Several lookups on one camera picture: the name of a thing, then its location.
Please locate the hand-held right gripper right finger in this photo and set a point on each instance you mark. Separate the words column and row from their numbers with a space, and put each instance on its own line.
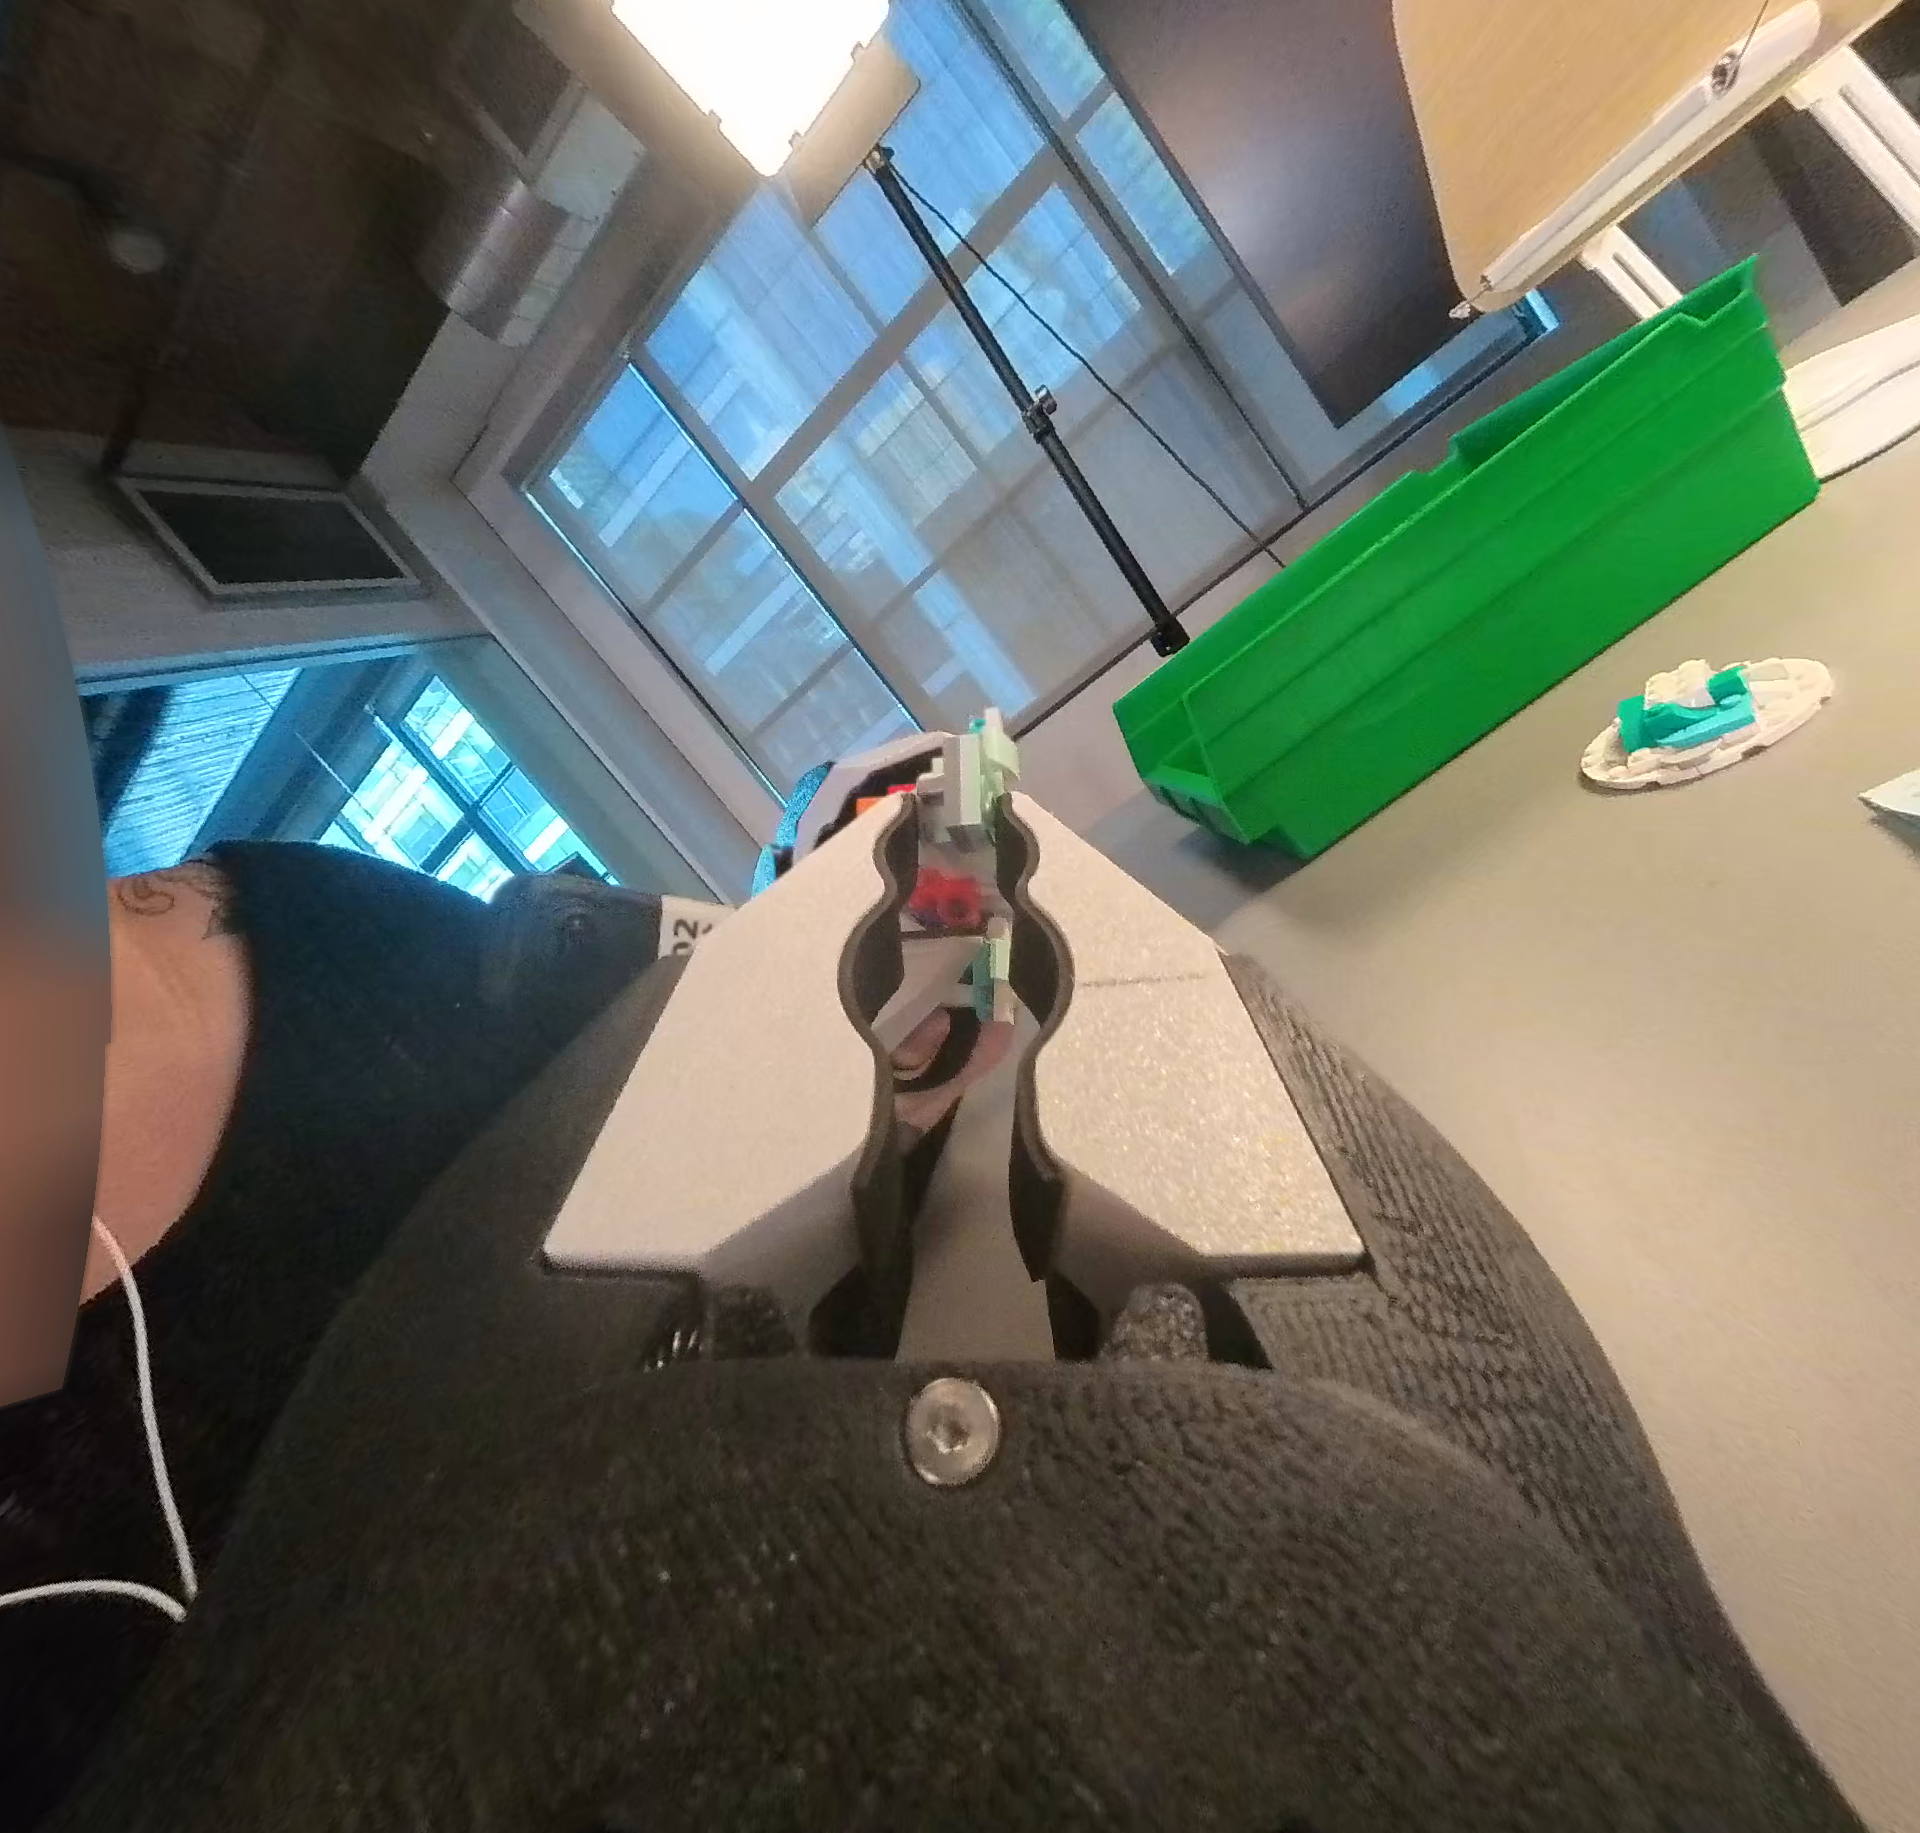
column 1185, row 1099

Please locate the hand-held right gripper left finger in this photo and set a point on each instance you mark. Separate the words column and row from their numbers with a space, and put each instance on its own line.
column 721, row 1084

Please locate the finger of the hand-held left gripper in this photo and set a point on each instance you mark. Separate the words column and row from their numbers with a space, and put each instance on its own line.
column 878, row 776
column 931, row 1002

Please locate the teal white red lego assembly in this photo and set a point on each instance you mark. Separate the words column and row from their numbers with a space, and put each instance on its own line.
column 983, row 776

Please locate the lego build on white plate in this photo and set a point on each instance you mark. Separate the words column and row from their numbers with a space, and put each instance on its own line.
column 1695, row 723

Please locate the person's left hand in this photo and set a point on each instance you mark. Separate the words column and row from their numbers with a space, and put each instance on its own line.
column 945, row 1062

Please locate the small grid window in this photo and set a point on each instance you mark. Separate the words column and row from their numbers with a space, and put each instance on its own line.
column 434, row 783

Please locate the person's upper body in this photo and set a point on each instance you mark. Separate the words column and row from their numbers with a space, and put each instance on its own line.
column 374, row 1099

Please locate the large grid window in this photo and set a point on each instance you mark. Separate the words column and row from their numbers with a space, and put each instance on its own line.
column 841, row 409

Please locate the black stand pole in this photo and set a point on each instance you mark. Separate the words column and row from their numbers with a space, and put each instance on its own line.
column 1035, row 417

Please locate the ceiling vent grille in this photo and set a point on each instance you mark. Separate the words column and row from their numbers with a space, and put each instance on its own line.
column 270, row 537

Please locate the green plastic bin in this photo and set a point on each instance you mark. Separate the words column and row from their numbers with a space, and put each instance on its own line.
column 1471, row 618

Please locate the large dark screen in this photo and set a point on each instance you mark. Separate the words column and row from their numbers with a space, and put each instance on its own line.
column 1275, row 138

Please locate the pale teal paper sheet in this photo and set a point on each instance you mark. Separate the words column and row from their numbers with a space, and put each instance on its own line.
column 1898, row 801

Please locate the rectangular ceiling light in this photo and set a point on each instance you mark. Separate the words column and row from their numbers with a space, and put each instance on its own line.
column 721, row 18

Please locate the white sheet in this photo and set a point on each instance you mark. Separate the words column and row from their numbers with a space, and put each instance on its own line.
column 1869, row 392

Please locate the silver air duct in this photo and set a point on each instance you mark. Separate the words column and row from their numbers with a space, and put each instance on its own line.
column 524, row 228

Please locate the wooden table with white frame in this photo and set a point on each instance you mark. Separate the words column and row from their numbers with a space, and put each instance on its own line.
column 1575, row 49

